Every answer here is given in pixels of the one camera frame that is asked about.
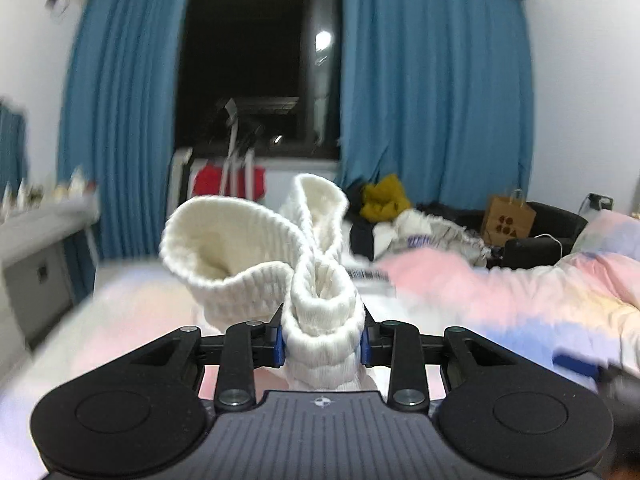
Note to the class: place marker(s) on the pastel rainbow duvet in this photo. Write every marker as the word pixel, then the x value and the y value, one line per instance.
pixel 587 303

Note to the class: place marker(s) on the mustard yellow garment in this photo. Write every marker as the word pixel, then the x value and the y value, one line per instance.
pixel 384 201

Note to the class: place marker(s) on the black armchair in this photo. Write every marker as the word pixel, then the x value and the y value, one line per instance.
pixel 552 236

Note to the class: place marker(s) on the brown paper shopping bag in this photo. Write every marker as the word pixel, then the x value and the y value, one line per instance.
pixel 507 218

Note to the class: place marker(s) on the blue curtain panel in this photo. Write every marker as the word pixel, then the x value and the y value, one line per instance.
pixel 439 93
pixel 118 116

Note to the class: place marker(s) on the white clothes rack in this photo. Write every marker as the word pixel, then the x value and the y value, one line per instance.
pixel 229 142

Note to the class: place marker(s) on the blue curtain right panel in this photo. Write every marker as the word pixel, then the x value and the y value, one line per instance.
pixel 439 93

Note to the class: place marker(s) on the white knit sweater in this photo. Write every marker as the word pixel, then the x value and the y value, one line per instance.
pixel 242 261

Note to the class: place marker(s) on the pile of clothes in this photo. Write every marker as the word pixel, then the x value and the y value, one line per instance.
pixel 412 229

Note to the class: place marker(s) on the blue curtain left panel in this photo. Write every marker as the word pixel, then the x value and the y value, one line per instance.
pixel 118 116

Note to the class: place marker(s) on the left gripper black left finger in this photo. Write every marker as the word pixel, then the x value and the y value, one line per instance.
pixel 146 410

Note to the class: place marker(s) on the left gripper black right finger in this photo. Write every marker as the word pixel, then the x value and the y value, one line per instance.
pixel 502 412

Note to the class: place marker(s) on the wall power socket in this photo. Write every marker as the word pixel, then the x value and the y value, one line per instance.
pixel 599 202

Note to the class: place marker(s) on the dark window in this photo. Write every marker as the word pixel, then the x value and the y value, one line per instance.
pixel 279 61

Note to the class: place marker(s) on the white desk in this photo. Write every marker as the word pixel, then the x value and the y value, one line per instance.
pixel 34 266

